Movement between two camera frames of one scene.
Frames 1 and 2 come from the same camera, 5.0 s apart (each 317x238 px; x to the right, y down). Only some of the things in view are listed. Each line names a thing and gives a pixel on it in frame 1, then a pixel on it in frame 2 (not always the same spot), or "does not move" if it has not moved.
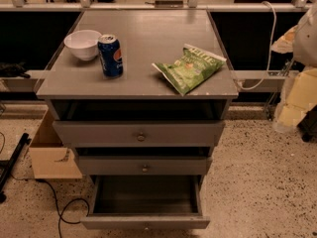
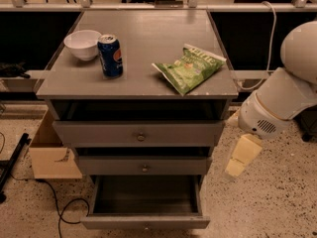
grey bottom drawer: (147, 202) does not move
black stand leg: (9, 164) does not move
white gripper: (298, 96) → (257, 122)
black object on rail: (13, 70) does not move
